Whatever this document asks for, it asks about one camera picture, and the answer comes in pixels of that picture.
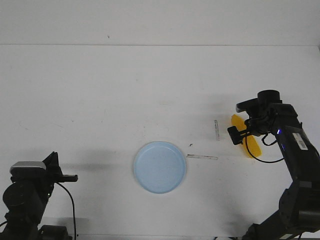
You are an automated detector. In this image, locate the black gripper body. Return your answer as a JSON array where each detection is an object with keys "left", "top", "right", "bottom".
[
  {"left": 45, "top": 167, "right": 78, "bottom": 183},
  {"left": 244, "top": 114, "right": 275, "bottom": 137}
]

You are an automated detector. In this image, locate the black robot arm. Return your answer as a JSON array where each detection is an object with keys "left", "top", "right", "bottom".
[
  {"left": 227, "top": 90, "right": 320, "bottom": 240},
  {"left": 0, "top": 151, "right": 78, "bottom": 240}
]

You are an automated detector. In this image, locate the light blue round plate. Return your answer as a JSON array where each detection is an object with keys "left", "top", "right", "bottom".
[{"left": 132, "top": 141, "right": 187, "bottom": 194}]

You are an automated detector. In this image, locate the yellow corn cob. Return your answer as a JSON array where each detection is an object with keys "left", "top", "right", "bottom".
[{"left": 231, "top": 114, "right": 262, "bottom": 159}]

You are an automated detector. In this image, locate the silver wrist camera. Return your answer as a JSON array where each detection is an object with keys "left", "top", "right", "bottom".
[
  {"left": 9, "top": 161, "right": 47, "bottom": 178},
  {"left": 235, "top": 98, "right": 259, "bottom": 113}
]

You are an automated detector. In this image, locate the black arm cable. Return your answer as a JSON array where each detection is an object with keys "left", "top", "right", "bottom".
[
  {"left": 56, "top": 182, "right": 77, "bottom": 240},
  {"left": 244, "top": 132, "right": 286, "bottom": 165}
]

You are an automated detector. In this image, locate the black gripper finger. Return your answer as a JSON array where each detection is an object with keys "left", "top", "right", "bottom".
[
  {"left": 42, "top": 151, "right": 62, "bottom": 175},
  {"left": 227, "top": 126, "right": 250, "bottom": 145}
]

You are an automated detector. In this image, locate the horizontal tape strip marker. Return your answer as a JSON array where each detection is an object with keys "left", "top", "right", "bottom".
[{"left": 186, "top": 154, "right": 219, "bottom": 161}]

